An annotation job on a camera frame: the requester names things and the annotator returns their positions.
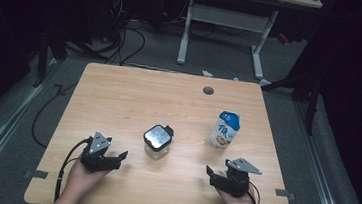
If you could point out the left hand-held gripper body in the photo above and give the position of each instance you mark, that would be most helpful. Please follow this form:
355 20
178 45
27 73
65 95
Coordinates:
98 142

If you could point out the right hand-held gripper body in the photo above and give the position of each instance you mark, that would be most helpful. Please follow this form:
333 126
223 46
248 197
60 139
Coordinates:
238 181

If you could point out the clear jar with black lid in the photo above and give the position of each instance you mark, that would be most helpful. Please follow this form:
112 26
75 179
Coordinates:
157 136

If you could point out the white and blue pouch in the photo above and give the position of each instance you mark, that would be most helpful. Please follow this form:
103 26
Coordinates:
225 129

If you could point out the person's left hand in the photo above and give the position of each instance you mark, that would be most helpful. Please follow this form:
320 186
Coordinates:
81 181

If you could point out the grey tape strip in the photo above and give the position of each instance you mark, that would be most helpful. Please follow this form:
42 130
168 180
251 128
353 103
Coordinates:
284 193
37 174

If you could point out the round grey table grommet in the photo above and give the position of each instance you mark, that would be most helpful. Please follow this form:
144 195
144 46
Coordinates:
208 90

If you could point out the small white floor object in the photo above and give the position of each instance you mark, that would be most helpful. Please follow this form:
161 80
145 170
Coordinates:
207 73

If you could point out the black stand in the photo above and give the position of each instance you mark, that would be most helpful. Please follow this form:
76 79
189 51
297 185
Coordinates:
310 91
42 58

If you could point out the small red object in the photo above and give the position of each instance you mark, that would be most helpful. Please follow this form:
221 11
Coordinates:
283 38

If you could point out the white-framed desk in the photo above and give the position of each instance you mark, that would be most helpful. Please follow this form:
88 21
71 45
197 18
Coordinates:
227 17

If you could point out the metal floor rail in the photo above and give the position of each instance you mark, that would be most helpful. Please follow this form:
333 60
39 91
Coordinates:
320 169
2 125

